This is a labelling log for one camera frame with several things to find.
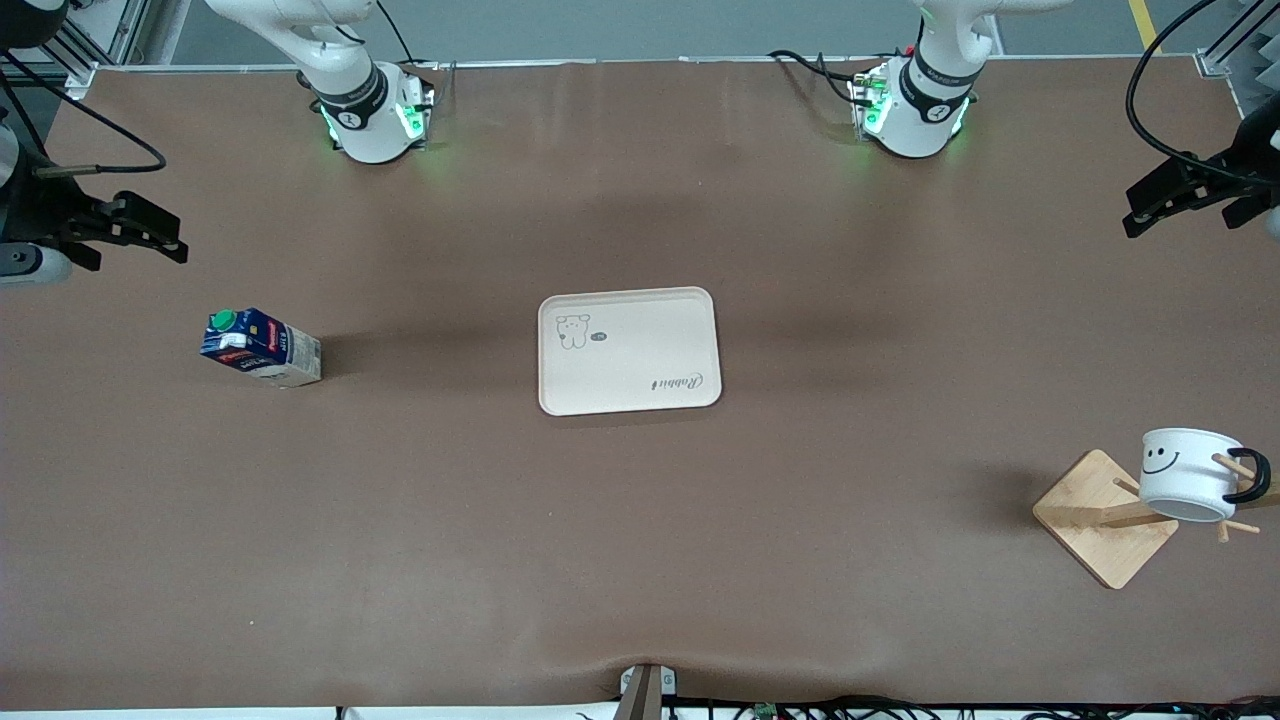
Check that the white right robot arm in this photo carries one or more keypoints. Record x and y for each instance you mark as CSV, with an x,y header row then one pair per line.
x,y
365,120

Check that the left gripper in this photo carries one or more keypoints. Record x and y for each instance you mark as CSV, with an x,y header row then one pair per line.
x,y
1232,172

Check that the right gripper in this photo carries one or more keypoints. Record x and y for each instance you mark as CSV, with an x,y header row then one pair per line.
x,y
40,214

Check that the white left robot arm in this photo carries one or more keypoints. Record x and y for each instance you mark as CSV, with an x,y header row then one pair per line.
x,y
915,115

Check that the aluminium frame profile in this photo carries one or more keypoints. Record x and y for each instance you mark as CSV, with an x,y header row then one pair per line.
x,y
1215,62
85,45

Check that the metal table edge clamp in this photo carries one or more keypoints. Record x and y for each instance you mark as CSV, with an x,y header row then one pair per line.
x,y
646,690

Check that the wooden mug tree stand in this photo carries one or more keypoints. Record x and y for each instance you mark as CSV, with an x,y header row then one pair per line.
x,y
1095,520

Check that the blue milk carton green cap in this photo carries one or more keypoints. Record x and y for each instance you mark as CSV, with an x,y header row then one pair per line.
x,y
262,350

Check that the cream tray with bear print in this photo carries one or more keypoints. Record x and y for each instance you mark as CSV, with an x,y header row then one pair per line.
x,y
630,350

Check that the brown table cover sheet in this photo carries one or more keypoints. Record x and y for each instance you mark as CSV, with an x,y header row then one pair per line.
x,y
640,550

